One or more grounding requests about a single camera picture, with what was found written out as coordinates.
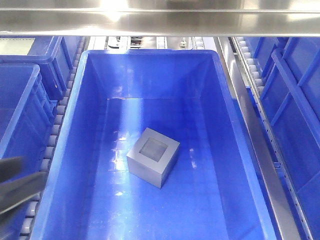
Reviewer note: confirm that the white roller track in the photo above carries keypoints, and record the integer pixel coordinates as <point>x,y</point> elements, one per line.
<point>45,164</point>
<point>252,73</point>

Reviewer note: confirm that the gray hollow cube base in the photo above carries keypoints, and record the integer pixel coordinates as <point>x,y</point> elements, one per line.
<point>153,157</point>

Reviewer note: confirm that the large blue target bin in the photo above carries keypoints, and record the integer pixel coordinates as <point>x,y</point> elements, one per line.
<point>212,192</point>

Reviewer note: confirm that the blue bin left rear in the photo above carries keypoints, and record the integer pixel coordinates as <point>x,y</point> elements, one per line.
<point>55,55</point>

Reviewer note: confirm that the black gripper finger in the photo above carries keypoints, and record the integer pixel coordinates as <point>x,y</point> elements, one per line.
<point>19,191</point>
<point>9,167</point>

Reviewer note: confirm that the white roller track right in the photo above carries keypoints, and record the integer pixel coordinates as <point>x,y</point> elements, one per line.
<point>252,73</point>

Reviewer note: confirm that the steel divider rail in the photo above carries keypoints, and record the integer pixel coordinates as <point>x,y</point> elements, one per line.
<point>290,220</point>

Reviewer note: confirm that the blue bin left near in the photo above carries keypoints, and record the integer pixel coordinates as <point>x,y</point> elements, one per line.
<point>26,112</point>

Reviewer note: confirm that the blue bin right near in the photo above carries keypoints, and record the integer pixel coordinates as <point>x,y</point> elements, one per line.
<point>291,100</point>

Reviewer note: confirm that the white roller track left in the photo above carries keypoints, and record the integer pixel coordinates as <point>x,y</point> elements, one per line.
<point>45,164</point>

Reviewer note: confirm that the steel shelf beam overhead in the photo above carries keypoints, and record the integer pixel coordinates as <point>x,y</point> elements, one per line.
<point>177,18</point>

